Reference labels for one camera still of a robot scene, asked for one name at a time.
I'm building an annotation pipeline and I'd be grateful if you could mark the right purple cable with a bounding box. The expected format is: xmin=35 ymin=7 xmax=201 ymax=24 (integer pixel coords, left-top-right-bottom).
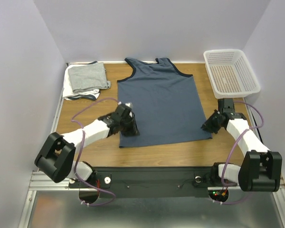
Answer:
xmin=212 ymin=101 xmax=266 ymax=205

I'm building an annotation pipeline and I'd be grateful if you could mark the folded grey tank top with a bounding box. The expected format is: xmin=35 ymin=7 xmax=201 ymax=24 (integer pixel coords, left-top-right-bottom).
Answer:
xmin=67 ymin=62 xmax=111 ymax=93

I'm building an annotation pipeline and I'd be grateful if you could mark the aluminium frame rail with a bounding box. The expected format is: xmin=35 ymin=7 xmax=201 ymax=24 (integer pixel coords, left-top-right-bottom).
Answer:
xmin=28 ymin=172 xmax=69 ymax=191

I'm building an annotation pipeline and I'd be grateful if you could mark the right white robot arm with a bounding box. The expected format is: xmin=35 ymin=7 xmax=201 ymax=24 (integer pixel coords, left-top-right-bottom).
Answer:
xmin=201 ymin=98 xmax=282 ymax=192

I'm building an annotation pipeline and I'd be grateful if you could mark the white plastic basket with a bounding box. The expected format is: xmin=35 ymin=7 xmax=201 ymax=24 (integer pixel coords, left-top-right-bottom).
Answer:
xmin=203 ymin=49 xmax=261 ymax=99

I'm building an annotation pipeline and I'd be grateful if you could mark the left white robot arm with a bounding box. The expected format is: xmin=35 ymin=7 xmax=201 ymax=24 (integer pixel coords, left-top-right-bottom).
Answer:
xmin=34 ymin=103 xmax=139 ymax=187

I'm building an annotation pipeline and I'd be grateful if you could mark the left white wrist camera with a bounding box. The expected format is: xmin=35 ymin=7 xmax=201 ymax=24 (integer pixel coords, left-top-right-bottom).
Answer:
xmin=117 ymin=102 xmax=133 ymax=117

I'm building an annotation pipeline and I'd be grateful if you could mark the blue tank top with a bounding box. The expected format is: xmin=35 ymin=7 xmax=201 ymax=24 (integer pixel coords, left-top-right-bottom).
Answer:
xmin=117 ymin=57 xmax=212 ymax=148

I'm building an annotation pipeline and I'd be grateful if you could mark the folded white tank top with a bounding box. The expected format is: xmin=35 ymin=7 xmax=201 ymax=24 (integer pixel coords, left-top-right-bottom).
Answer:
xmin=62 ymin=64 xmax=100 ymax=101

